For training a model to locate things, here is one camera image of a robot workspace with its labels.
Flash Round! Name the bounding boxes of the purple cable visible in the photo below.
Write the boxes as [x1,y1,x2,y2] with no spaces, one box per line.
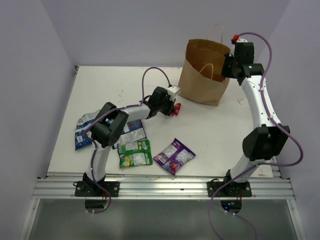
[208,31,305,240]
[83,66,173,214]

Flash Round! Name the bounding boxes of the aluminium front rail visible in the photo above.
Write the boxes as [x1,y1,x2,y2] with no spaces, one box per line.
[32,175,295,200]

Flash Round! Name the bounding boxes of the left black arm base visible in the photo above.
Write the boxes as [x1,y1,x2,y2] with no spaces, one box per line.
[72,173,120,214]

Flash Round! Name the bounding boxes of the purple snack bag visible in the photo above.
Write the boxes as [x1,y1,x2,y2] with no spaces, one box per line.
[153,138,196,176]

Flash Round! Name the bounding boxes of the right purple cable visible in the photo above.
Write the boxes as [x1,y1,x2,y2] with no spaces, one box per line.
[208,31,305,240]

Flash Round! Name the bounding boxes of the small red snack packet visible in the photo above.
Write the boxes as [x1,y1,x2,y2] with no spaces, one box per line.
[170,103,182,117]

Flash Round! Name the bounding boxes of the blue white snack bag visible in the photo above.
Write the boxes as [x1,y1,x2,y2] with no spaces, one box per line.
[74,110,100,151]

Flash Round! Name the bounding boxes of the green snack bag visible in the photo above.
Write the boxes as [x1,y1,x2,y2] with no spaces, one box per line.
[117,139,153,169]

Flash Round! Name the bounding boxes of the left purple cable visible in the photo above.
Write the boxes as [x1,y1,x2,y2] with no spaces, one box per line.
[83,66,173,214]

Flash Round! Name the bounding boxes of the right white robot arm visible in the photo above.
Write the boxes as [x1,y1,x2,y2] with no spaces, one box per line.
[221,38,288,197]

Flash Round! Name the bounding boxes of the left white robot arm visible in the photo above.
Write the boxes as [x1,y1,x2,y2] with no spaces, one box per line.
[82,86,180,197]

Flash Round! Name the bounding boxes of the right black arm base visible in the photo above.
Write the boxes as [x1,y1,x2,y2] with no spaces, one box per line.
[206,178,252,214]

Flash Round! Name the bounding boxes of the brown paper bag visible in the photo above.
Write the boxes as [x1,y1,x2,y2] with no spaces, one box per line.
[178,23,231,107]

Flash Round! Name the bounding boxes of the dark blue snack bag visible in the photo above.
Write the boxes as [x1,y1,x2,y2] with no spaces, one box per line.
[112,119,147,149]

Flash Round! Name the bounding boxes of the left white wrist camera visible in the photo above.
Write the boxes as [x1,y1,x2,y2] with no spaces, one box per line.
[166,85,181,101]

